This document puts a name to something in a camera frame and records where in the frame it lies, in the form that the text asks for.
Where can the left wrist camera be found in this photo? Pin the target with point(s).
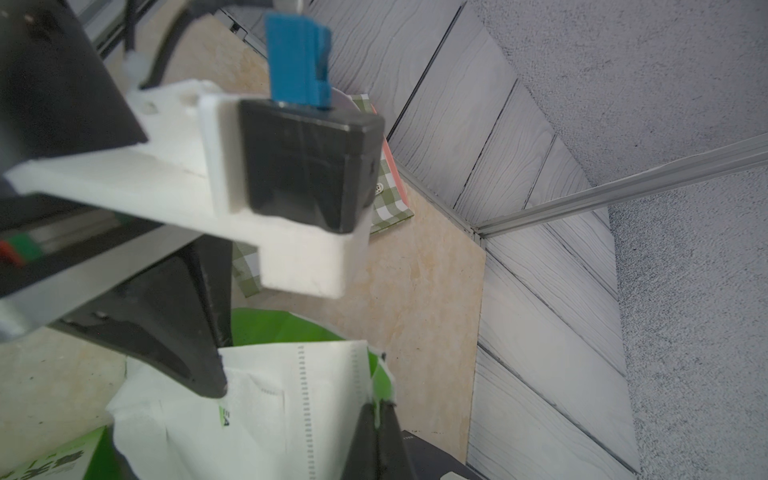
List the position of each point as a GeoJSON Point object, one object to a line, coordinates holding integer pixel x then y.
{"type": "Point", "coordinates": [308, 165]}

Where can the red board under cloth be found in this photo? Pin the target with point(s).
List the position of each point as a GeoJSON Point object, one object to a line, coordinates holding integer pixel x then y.
{"type": "Point", "coordinates": [395, 174]}

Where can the dark navy takeaway bag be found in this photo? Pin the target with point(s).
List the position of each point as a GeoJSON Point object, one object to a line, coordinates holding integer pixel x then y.
{"type": "Point", "coordinates": [432, 463]}

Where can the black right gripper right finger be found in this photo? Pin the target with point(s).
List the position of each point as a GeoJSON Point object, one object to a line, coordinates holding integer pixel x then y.
{"type": "Point", "coordinates": [393, 460]}

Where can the green white takeout bag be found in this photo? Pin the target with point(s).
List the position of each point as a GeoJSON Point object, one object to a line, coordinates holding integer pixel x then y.
{"type": "Point", "coordinates": [89, 457]}
{"type": "Point", "coordinates": [294, 394]}

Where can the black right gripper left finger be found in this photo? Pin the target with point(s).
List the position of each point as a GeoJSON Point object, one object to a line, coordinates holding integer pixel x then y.
{"type": "Point", "coordinates": [362, 458]}

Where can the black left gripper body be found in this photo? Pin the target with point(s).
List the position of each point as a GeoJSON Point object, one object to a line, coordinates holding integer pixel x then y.
{"type": "Point", "coordinates": [70, 104]}

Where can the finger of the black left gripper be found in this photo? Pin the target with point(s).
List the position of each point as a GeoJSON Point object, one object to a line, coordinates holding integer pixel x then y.
{"type": "Point", "coordinates": [174, 316]}

